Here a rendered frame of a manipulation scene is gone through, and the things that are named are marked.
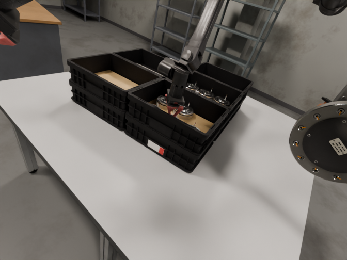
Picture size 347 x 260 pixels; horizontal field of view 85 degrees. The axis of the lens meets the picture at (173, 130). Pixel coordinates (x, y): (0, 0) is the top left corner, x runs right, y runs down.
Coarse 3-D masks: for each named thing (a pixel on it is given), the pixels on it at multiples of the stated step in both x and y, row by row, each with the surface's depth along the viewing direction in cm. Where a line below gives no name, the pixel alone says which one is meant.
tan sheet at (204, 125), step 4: (152, 100) 102; (172, 112) 97; (196, 116) 100; (184, 120) 94; (188, 120) 95; (192, 120) 96; (196, 120) 96; (200, 120) 97; (204, 120) 98; (192, 124) 93; (196, 124) 93; (200, 124) 94; (204, 124) 95; (208, 124) 96; (212, 124) 97; (200, 128) 91; (204, 128) 92; (208, 128) 93; (204, 132) 90
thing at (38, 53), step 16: (32, 16) 202; (48, 16) 217; (32, 32) 201; (48, 32) 210; (0, 48) 192; (16, 48) 200; (32, 48) 209; (48, 48) 218; (0, 64) 199; (16, 64) 208; (32, 64) 217; (48, 64) 228; (0, 80) 207
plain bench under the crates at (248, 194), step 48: (0, 96) 96; (48, 96) 105; (48, 144) 79; (96, 144) 86; (240, 144) 111; (288, 144) 124; (96, 192) 68; (144, 192) 72; (192, 192) 77; (240, 192) 83; (288, 192) 90; (144, 240) 59; (192, 240) 62; (240, 240) 66; (288, 240) 70
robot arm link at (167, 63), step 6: (186, 54) 69; (192, 54) 69; (168, 60) 75; (174, 60) 73; (180, 60) 70; (186, 60) 69; (162, 66) 74; (168, 66) 73; (180, 66) 75; (186, 66) 70; (162, 72) 75; (168, 72) 73; (192, 72) 76; (168, 78) 76
